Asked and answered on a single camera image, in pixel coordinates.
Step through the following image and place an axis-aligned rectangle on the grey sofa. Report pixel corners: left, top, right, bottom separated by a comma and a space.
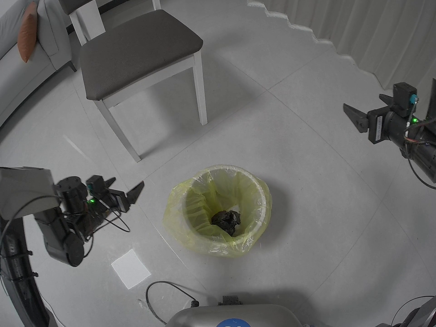
0, 0, 77, 129

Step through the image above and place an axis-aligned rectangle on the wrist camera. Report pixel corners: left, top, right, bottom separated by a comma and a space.
86, 175, 107, 197
393, 83, 419, 116

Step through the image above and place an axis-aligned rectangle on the black cable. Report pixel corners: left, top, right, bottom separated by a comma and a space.
146, 281, 200, 324

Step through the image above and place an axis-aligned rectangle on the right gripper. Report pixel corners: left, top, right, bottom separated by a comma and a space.
343, 94, 409, 146

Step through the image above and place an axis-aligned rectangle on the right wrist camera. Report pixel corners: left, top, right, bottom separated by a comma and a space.
393, 83, 419, 116

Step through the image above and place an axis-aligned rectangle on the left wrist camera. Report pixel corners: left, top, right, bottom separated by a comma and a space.
86, 175, 107, 197

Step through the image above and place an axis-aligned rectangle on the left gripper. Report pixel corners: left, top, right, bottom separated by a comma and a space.
102, 177, 145, 214

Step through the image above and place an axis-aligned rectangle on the white trash bin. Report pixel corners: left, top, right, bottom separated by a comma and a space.
184, 166, 270, 248

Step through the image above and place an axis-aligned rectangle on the white curtain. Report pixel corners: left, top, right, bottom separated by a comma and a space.
201, 0, 436, 91

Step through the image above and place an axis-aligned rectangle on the white chair with grey seat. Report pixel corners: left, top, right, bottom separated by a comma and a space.
55, 0, 208, 163

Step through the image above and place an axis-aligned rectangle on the orange cushion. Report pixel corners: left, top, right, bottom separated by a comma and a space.
18, 1, 38, 63

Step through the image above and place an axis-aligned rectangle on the black plastic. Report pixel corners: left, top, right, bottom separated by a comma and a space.
211, 210, 242, 236

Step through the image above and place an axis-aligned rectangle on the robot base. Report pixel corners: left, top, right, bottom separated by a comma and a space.
165, 295, 304, 327

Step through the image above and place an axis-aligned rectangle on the yellow plastic bag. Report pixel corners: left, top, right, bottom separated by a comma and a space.
163, 164, 273, 259

